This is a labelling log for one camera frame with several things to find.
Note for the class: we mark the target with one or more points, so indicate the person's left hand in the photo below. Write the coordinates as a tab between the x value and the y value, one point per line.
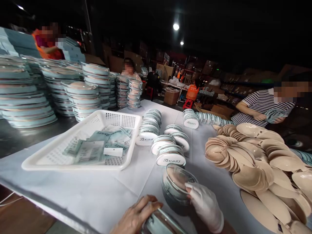
131	217

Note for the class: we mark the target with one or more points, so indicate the person's right hand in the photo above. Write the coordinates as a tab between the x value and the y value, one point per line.
206	207

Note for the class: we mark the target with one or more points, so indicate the person's left fingers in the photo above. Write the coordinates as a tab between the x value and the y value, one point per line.
148	202

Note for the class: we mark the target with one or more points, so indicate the person's right fingers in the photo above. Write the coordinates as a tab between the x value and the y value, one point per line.
191	190

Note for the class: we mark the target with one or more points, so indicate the clear round case with teal band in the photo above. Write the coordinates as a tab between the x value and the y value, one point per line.
175	195

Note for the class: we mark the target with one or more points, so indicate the clear round lid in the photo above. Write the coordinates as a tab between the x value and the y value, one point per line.
163	224

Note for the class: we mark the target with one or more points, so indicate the beige foam pad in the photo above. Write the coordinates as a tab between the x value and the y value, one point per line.
176	180

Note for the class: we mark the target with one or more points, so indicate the white table cloth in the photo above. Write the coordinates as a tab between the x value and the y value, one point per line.
109	192

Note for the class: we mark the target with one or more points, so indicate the row of empty white-labelled cases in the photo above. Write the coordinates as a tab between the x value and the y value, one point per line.
168	156
148	131
179	139
195	119

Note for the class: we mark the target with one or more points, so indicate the white paper card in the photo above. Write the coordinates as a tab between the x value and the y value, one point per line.
113	151

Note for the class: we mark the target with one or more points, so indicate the pile of beige pads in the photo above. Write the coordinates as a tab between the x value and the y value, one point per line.
258	161

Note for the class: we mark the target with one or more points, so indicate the pile of teal leaflet packets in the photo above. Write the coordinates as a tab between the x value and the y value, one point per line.
97	146

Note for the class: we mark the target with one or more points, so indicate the flat cardboard boxes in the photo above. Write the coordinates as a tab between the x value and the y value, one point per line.
217	109

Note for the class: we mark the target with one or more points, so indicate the red plastic stool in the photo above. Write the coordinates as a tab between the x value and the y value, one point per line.
188	104
149	93

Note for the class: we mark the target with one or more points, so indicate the open cardboard box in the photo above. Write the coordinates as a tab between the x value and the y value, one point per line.
171	96

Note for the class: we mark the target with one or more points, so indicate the white plastic basket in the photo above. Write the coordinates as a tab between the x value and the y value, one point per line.
61	161

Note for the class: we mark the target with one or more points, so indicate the heap of teal cases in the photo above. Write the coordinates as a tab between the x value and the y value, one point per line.
302	157

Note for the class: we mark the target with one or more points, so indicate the stacks of packed round cases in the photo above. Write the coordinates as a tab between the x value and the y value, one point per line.
51	92

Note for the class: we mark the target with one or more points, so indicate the stack of teal flat boxes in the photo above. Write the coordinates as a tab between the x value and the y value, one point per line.
17	41

